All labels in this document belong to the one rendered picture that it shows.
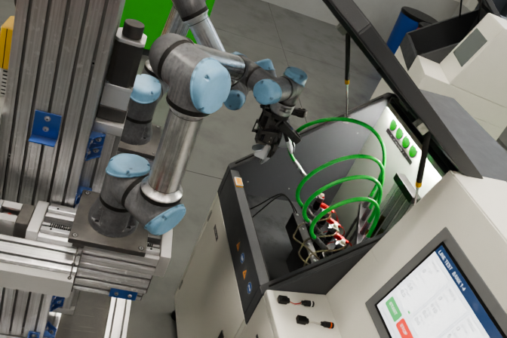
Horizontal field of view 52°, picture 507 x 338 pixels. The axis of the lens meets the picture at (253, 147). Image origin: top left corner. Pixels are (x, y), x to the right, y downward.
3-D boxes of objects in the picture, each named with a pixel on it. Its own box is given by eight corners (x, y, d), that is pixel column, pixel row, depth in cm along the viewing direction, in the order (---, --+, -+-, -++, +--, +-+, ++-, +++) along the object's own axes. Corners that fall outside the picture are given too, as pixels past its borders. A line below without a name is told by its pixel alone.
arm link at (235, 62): (121, 56, 126) (228, 78, 169) (149, 79, 122) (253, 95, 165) (141, 13, 123) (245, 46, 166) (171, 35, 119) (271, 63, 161)
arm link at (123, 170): (124, 178, 160) (133, 143, 153) (152, 204, 155) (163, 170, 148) (90, 188, 151) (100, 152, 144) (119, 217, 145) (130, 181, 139)
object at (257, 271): (218, 197, 227) (230, 169, 219) (227, 198, 229) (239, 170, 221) (243, 315, 178) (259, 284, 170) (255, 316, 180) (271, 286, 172)
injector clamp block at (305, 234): (278, 238, 212) (293, 211, 204) (299, 241, 215) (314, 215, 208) (300, 307, 185) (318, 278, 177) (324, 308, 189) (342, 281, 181)
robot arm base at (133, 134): (109, 139, 191) (115, 117, 186) (115, 118, 203) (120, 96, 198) (149, 149, 195) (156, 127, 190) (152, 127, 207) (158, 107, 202)
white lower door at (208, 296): (174, 296, 262) (216, 195, 228) (179, 296, 263) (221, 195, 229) (185, 424, 211) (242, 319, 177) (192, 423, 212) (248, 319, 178)
